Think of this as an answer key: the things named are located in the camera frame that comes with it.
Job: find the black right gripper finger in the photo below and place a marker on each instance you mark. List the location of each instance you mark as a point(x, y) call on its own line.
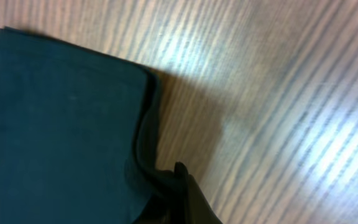
point(191, 207)

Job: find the black t-shirt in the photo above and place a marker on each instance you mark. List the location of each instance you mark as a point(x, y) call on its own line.
point(78, 137)

